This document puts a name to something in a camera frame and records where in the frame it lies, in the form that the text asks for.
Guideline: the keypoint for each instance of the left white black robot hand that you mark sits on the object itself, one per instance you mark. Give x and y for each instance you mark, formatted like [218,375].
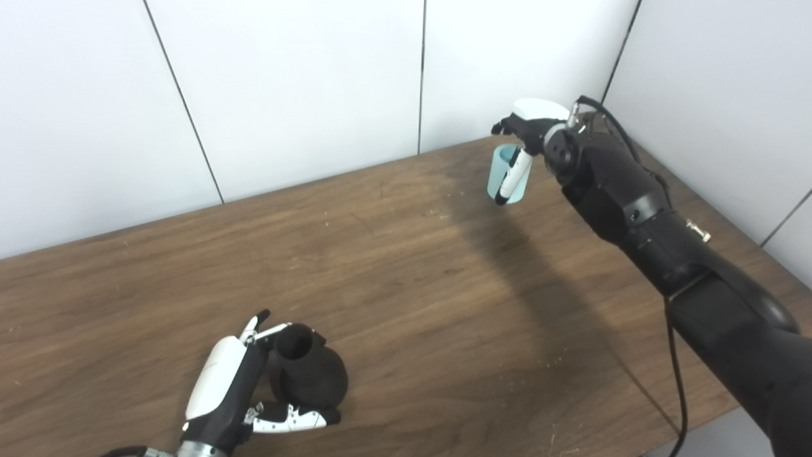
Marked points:
[225,387]

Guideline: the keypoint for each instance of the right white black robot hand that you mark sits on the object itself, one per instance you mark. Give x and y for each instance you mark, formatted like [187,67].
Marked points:
[536,127]

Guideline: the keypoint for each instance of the light blue cylinder cup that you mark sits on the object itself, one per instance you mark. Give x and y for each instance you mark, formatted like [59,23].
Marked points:
[498,181]

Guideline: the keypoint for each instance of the black flared nozzle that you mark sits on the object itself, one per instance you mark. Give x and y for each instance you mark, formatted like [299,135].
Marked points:
[311,371]

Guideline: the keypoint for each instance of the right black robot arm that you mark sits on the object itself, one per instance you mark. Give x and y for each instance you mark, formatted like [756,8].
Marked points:
[666,241]

